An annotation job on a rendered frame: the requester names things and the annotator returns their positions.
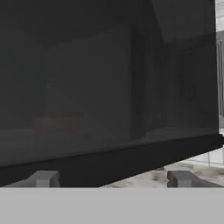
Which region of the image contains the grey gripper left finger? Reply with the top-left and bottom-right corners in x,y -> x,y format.
3,170 -> 61,188

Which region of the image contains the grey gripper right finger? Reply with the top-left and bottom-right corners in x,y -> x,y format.
166,170 -> 224,188

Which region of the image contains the grey appliance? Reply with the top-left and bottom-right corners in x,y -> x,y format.
215,30 -> 224,130

